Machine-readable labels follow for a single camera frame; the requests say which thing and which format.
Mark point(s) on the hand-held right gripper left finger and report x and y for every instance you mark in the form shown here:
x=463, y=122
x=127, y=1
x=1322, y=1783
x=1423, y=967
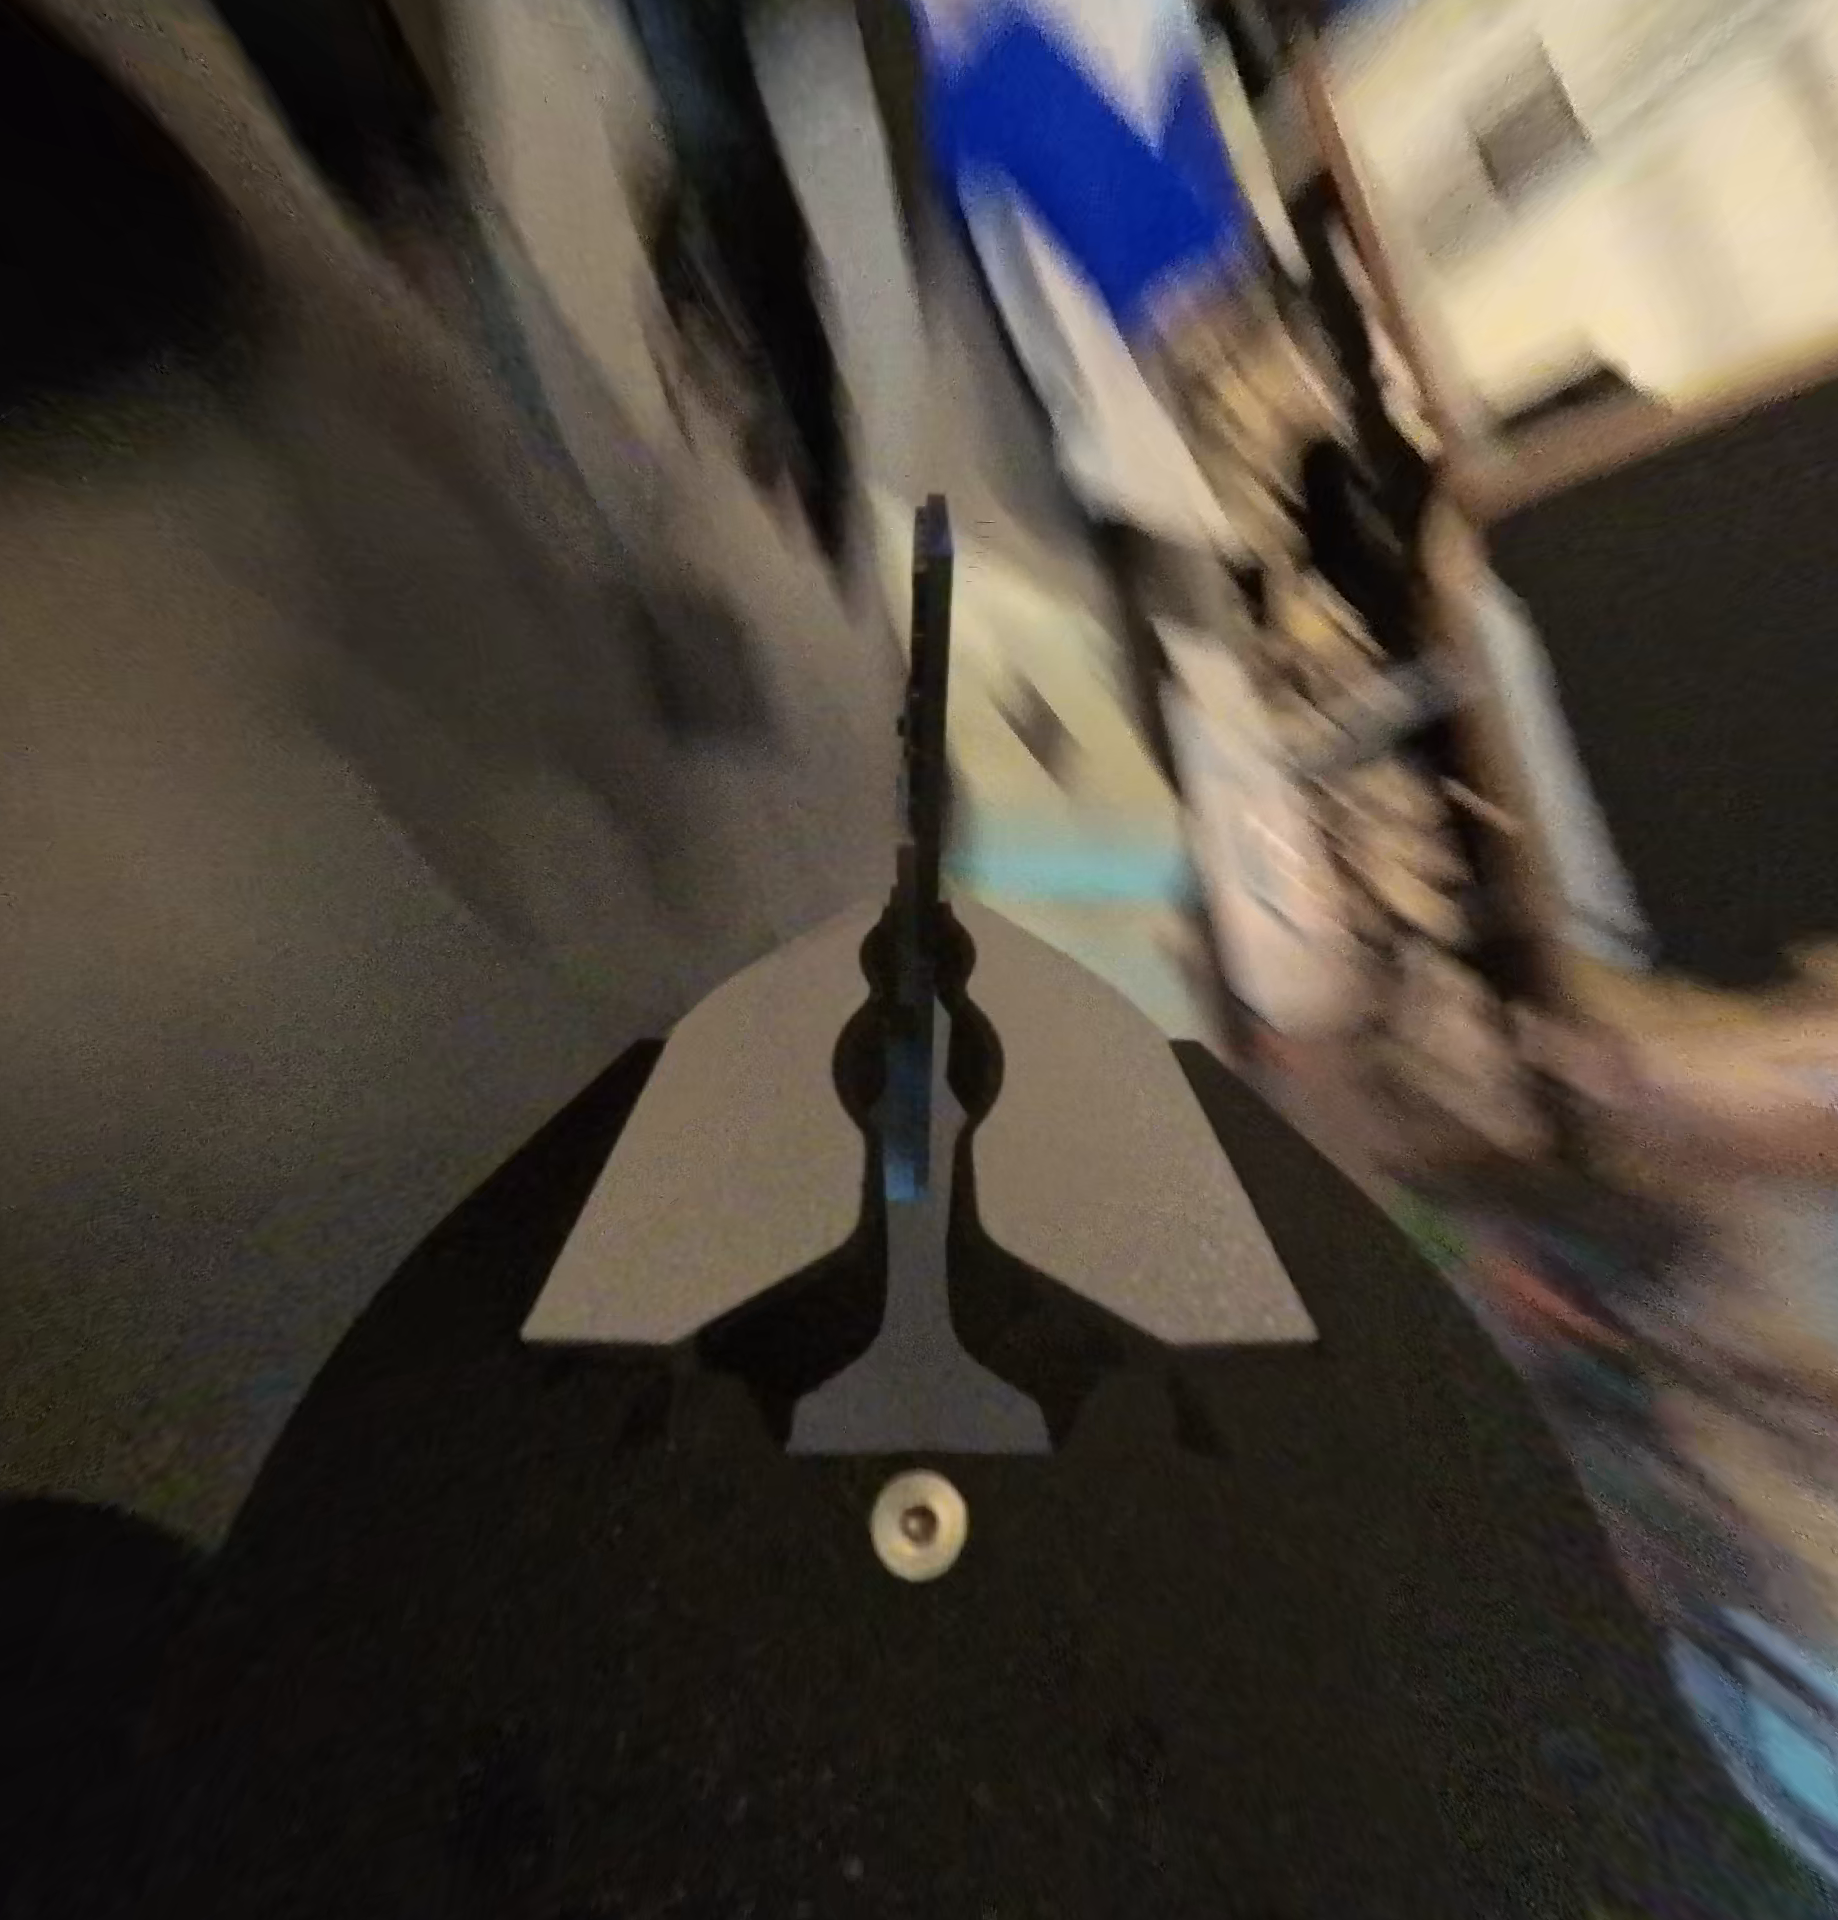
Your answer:
x=707, y=1170

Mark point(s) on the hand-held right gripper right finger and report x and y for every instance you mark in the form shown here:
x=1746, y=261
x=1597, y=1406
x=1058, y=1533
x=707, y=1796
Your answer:
x=1130, y=1170

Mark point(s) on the grey studded toy plate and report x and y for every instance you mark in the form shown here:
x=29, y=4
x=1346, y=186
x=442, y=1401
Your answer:
x=931, y=675

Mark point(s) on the white paper bag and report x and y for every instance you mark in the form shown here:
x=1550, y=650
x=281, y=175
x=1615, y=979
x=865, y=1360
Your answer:
x=1112, y=391

